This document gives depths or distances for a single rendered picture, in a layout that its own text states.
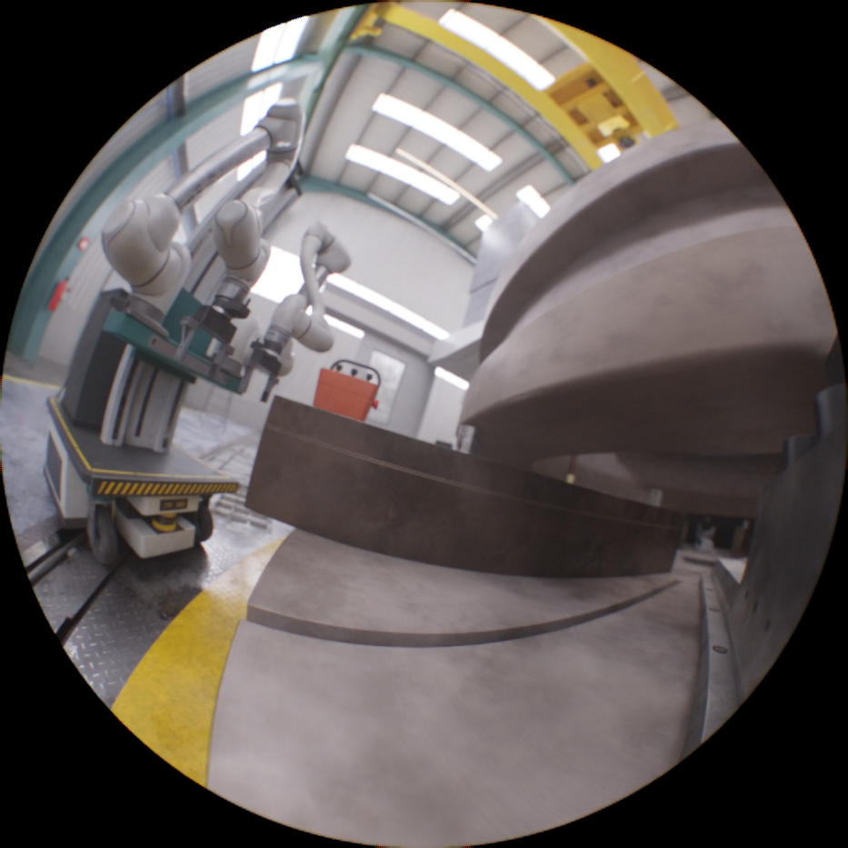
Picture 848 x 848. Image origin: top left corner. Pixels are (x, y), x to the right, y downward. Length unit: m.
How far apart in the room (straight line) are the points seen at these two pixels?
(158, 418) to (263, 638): 1.04
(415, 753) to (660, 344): 0.66
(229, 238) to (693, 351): 0.89
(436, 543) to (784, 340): 0.96
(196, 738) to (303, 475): 0.76
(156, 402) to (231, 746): 1.16
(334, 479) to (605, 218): 1.24
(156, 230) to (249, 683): 0.87
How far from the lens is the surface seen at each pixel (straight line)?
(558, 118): 11.19
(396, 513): 0.84
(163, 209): 0.85
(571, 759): 0.41
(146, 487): 0.91
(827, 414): 0.32
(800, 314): 0.58
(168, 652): 0.81
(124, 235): 0.80
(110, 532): 0.97
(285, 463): 0.86
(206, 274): 1.33
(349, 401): 0.85
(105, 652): 0.81
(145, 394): 1.24
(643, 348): 0.56
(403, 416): 4.12
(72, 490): 1.09
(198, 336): 1.24
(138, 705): 0.71
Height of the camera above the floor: 0.60
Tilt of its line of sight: 9 degrees up
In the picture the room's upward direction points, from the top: 16 degrees clockwise
